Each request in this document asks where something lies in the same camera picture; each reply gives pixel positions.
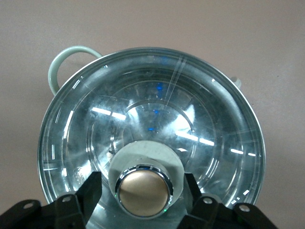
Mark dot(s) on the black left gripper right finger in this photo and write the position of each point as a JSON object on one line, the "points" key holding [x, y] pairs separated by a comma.
{"points": [[205, 210]]}

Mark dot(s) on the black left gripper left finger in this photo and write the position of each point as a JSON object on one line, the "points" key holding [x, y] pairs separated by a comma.
{"points": [[81, 205]]}

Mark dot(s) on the glass lid with gold knob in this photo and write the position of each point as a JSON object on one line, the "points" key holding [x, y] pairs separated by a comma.
{"points": [[152, 114]]}

